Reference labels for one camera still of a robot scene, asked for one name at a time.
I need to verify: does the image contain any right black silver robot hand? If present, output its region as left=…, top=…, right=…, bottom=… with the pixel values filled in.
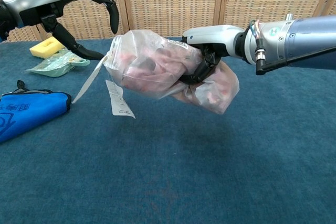
left=181, top=24, right=245, bottom=86

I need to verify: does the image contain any yellow sponge with hole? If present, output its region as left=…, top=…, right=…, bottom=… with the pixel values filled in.
left=29, top=37, right=66, bottom=59

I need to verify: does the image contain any blue carpet table cover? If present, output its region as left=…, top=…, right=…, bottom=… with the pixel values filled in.
left=0, top=37, right=336, bottom=224

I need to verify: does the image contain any woven wooden folding screen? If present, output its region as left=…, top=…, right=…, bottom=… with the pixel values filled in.
left=0, top=0, right=336, bottom=44

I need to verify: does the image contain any green plastic dustpan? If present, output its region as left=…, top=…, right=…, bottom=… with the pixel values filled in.
left=25, top=48, right=91, bottom=78

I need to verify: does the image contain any blue cloth with black trim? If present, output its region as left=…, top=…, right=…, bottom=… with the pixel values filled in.
left=0, top=80, right=72, bottom=144

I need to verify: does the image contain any pink floral garment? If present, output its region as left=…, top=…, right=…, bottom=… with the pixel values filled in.
left=118, top=48, right=237, bottom=112

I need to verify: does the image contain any translucent plastic zip bag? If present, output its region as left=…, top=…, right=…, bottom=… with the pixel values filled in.
left=103, top=28, right=240, bottom=116

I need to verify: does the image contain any square white paper hang tag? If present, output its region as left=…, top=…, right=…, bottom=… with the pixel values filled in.
left=105, top=79, right=137, bottom=119

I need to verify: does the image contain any narrow white paper hang tag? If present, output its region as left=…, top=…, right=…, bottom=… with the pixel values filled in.
left=71, top=54, right=106, bottom=104

